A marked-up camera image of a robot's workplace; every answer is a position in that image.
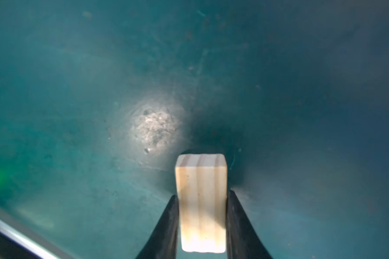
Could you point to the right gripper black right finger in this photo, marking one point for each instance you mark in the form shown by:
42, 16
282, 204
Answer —
242, 242

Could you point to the aluminium rail front frame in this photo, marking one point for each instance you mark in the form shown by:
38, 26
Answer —
17, 241

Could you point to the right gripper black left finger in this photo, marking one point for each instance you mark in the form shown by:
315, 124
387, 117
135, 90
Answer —
162, 243

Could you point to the short wood block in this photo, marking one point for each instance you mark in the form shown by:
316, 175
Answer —
201, 181

